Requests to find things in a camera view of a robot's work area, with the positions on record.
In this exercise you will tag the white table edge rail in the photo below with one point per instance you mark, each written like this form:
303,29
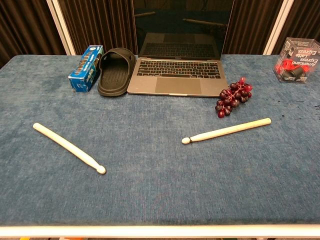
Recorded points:
160,231

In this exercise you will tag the plain white drumstick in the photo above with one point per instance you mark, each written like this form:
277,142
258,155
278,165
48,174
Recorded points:
67,146

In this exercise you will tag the grey open laptop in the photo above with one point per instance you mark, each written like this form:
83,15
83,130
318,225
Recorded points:
177,75

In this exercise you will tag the dark pleated curtain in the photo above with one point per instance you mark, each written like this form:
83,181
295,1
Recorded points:
27,27
250,25
100,22
302,20

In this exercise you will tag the black rubber slipper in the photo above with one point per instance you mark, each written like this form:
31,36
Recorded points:
115,75

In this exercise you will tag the white frame post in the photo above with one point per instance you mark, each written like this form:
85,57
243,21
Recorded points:
62,27
276,27

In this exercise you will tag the white drumstick with black band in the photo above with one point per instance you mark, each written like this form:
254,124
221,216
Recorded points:
230,129

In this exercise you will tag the blue fabric table cover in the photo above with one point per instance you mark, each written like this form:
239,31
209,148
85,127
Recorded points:
160,175

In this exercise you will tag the dark red grape bunch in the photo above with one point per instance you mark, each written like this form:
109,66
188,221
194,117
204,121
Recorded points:
233,97

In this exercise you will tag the blue cardboard wrap box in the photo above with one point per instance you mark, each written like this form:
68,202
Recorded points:
86,70

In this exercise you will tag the clear box with red print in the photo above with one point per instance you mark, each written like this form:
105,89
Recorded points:
296,62

